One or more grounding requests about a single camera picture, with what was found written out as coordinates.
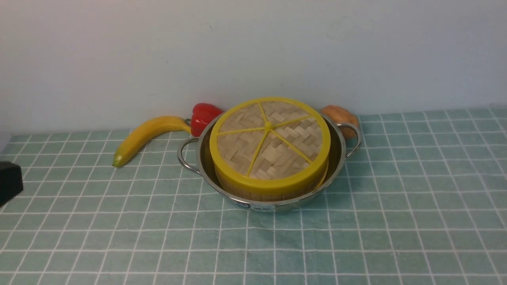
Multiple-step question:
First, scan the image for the stainless steel pot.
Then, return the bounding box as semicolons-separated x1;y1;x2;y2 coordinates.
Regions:
176;115;363;213

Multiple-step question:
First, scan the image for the yellow bamboo steamer lid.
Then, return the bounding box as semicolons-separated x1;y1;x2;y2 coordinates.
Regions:
209;97;331;179

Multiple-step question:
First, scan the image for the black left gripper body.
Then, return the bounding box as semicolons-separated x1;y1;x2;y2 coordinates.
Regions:
0;161;23;207

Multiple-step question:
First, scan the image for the red bell pepper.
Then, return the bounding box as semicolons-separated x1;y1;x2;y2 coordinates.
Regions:
185;103;223;137

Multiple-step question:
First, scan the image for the yellow banana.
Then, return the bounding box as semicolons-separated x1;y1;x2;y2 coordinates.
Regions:
112;116;191;168

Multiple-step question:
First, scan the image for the yellow bamboo steamer basket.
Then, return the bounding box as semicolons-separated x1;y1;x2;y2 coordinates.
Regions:
215;160;328;202

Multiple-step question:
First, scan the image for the brown potato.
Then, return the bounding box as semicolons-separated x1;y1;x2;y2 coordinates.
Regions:
322;105;360;140

